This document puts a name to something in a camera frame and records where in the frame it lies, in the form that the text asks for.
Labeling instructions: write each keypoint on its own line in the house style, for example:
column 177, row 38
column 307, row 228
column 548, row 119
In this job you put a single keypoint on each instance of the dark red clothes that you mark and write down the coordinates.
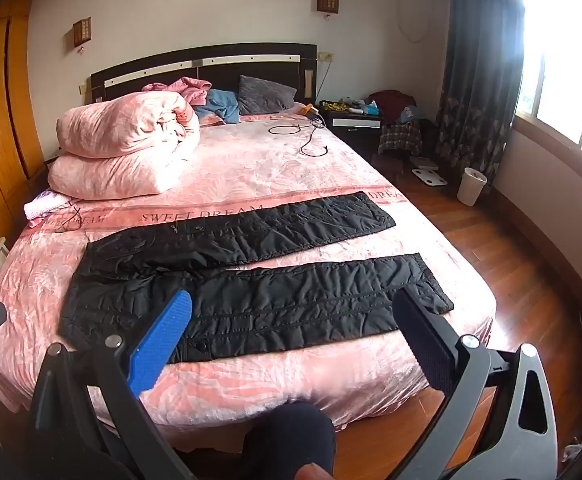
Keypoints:
column 391, row 99

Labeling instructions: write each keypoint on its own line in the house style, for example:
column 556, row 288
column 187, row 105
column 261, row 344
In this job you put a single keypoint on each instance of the black jacket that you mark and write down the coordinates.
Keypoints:
column 271, row 305

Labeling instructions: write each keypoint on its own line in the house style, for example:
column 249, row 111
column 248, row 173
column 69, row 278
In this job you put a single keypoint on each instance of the pink pillows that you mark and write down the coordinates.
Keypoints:
column 121, row 145

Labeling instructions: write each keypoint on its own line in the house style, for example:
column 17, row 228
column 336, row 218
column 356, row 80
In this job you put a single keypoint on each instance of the wooden wardrobe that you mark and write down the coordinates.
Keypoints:
column 1, row 135

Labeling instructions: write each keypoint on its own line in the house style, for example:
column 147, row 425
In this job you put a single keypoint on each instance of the clutter on nightstand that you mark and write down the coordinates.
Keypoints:
column 351, row 106

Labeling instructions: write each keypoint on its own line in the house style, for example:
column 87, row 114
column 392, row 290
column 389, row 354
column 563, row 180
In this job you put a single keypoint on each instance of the chair with plaid cloth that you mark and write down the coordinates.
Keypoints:
column 401, row 137

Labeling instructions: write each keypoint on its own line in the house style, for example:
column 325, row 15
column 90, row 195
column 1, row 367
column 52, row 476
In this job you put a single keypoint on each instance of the white waste bin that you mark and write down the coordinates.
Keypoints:
column 471, row 187

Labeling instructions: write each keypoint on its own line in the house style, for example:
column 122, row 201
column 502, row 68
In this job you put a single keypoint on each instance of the grey pillow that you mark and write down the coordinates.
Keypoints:
column 263, row 95

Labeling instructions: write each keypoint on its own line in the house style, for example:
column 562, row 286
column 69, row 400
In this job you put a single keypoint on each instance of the orange device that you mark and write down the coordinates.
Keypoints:
column 308, row 110

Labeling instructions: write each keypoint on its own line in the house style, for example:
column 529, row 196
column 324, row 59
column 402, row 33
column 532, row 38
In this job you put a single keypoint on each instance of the white bathroom scale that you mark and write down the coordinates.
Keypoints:
column 428, row 177

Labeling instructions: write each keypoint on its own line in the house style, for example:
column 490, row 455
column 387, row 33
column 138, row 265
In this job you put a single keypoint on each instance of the person's leg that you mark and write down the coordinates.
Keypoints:
column 291, row 440

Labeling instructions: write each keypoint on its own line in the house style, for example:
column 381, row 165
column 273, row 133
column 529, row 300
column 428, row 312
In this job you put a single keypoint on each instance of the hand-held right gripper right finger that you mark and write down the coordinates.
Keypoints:
column 423, row 335

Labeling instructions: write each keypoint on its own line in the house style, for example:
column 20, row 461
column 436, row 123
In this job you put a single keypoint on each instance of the window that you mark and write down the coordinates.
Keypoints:
column 566, row 50

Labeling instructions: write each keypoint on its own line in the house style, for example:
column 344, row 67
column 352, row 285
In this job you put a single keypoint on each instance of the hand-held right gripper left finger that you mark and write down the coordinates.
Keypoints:
column 165, row 340

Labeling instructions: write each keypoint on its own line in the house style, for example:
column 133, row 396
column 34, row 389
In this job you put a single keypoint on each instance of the wooden wall lamp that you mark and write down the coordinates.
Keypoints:
column 82, row 31
column 328, row 0

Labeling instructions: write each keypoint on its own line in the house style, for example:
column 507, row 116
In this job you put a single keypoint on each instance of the dark nightstand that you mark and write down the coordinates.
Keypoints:
column 353, row 127

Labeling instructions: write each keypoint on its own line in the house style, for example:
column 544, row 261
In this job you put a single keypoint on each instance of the pink crumpled clothes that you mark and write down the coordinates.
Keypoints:
column 181, row 89

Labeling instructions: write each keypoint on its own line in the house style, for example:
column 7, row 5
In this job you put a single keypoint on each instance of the small white pink cloth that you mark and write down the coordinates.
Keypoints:
column 41, row 207

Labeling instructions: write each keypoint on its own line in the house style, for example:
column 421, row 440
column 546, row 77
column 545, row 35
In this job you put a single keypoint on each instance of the pink floral bedspread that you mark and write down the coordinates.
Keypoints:
column 271, row 170

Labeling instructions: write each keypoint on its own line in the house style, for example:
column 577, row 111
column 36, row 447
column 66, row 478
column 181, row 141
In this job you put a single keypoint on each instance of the dark patterned curtain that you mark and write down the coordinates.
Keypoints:
column 476, row 60

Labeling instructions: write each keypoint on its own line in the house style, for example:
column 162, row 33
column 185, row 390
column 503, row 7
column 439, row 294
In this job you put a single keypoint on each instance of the blue cloth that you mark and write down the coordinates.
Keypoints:
column 218, row 105

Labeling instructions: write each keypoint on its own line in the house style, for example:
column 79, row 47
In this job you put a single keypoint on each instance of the dark wooden headboard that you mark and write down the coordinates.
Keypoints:
column 251, row 67

